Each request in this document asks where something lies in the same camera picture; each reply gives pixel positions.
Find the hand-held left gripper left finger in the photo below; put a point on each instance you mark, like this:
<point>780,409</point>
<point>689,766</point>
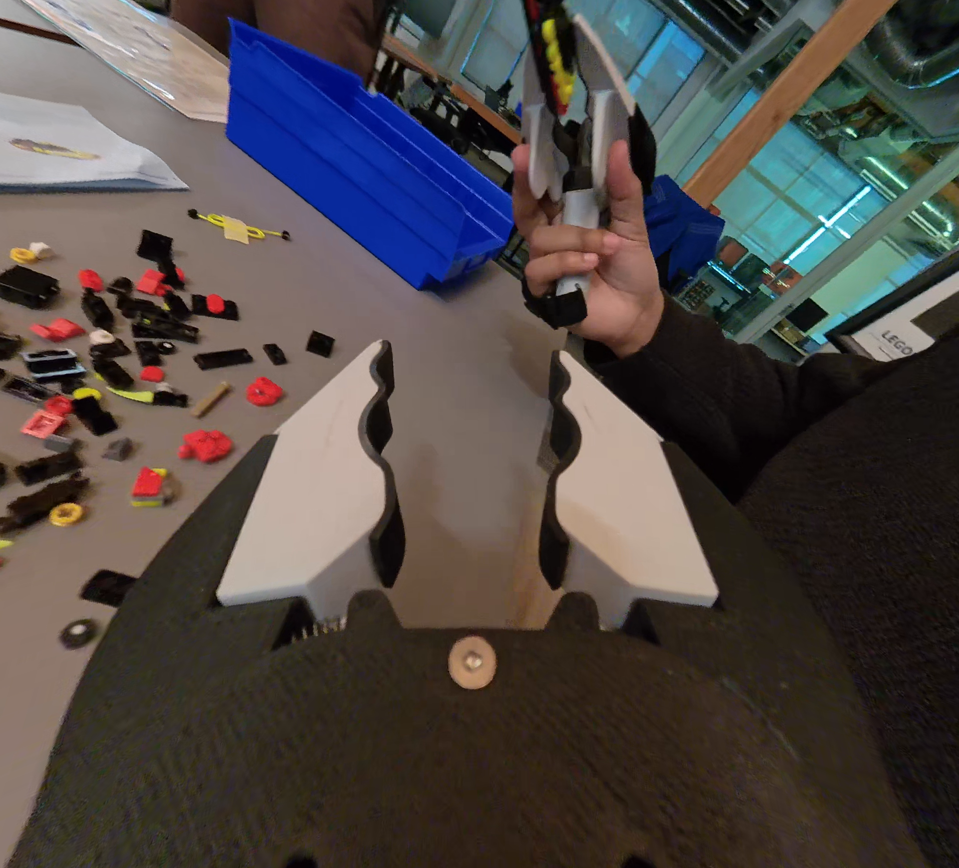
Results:
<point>315,493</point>

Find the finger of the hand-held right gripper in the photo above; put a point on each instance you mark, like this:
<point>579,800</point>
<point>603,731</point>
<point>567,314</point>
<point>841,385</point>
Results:
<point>608,134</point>
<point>541,149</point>

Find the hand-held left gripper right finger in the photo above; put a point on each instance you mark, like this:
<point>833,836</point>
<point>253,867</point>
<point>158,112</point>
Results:
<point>629,508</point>

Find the yellow black red lego model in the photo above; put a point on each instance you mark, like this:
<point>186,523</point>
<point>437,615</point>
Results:
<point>551,36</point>

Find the person's right forearm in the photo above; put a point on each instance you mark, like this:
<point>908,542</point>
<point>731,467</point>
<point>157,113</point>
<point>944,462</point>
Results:
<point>712,396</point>

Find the red round lego part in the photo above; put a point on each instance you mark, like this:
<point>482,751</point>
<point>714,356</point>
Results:
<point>264,391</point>

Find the red lego hinge plate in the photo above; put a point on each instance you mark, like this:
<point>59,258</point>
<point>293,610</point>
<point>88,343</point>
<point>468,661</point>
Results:
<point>206,445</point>

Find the tan lego axle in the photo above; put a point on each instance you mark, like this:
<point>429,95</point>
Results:
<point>210,400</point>

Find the small black lego plate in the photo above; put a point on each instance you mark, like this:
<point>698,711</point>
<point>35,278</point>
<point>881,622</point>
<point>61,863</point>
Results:
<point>275,353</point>

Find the black square lego plate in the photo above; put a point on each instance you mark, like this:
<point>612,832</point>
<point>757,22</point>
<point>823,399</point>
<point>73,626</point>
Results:
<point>320,343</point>

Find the long black lego plate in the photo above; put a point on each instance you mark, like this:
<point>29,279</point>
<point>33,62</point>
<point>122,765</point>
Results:
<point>222,358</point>

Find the red yellow lego wedge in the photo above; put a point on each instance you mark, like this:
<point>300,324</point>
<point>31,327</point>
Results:
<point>150,486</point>

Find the black lego slope brick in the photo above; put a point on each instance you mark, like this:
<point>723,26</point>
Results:
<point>107,587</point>

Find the black round lego tile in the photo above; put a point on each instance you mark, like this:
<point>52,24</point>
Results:
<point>79,633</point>

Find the pile of loose lego pieces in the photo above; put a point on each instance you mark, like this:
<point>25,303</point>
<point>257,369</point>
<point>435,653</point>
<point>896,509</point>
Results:
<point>30,284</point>

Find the lego instruction booklet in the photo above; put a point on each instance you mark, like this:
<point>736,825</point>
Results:
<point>67,149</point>

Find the person's right hand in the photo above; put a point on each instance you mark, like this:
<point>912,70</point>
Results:
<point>629,269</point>

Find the blue jacket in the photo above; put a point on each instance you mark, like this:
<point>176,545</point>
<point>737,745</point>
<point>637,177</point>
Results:
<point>685,231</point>

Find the blue plastic bin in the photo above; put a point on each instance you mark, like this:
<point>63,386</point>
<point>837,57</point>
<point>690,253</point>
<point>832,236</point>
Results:
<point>337,149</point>

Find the wooden beam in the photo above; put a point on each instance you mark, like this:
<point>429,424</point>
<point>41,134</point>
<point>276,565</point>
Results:
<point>824,44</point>

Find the framed marker sign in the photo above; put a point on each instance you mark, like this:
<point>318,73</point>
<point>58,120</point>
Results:
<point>891,340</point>

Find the glossy printed sheet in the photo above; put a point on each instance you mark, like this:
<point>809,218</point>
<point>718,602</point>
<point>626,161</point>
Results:
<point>135,44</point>

